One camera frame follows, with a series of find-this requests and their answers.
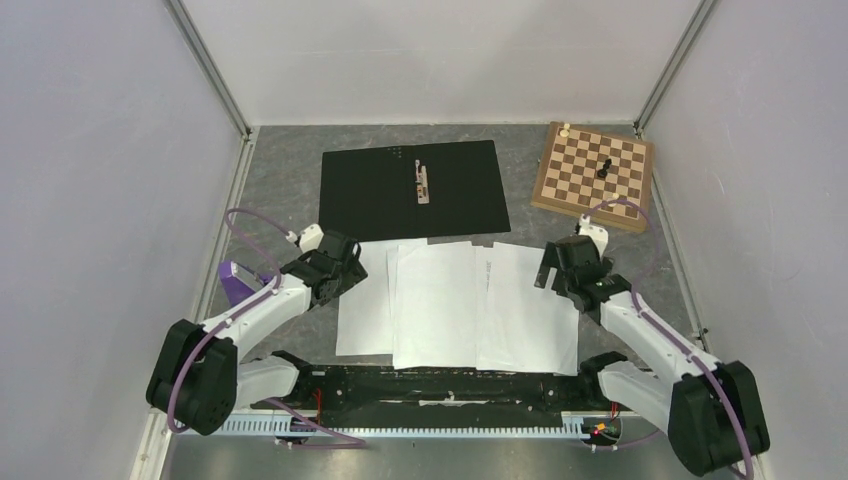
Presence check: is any right white paper sheet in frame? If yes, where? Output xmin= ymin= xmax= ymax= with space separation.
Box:
xmin=476 ymin=242 xmax=579 ymax=376

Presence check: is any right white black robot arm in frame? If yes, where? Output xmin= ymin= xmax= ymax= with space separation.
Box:
xmin=535 ymin=235 xmax=771 ymax=477

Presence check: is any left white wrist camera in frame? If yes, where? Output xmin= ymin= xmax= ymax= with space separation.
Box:
xmin=285 ymin=223 xmax=324 ymax=253

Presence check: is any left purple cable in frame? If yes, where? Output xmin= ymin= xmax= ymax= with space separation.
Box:
xmin=165 ymin=207 xmax=370 ymax=452

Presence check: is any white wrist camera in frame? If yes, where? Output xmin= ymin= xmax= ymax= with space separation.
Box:
xmin=575 ymin=218 xmax=609 ymax=258
xmin=285 ymin=223 xmax=324 ymax=253

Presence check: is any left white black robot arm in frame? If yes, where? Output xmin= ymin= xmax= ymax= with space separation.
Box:
xmin=145 ymin=226 xmax=367 ymax=435

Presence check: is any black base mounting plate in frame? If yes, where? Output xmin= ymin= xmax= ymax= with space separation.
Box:
xmin=282 ymin=364 xmax=612 ymax=429

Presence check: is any wooden chessboard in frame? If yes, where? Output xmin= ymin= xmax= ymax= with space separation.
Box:
xmin=531 ymin=122 xmax=655 ymax=233

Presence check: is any white slotted cable duct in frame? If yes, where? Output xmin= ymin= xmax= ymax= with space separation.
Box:
xmin=218 ymin=414 xmax=598 ymax=440

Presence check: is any black chess piece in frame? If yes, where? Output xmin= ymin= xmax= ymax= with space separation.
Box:
xmin=596 ymin=158 xmax=612 ymax=179

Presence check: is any purple stapler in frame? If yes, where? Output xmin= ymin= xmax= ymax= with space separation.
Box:
xmin=217 ymin=260 xmax=273 ymax=307

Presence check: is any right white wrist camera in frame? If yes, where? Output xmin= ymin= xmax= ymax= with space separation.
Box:
xmin=575 ymin=218 xmax=609 ymax=258

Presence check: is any black blue file folder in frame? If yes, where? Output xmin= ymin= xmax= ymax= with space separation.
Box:
xmin=318 ymin=140 xmax=511 ymax=242

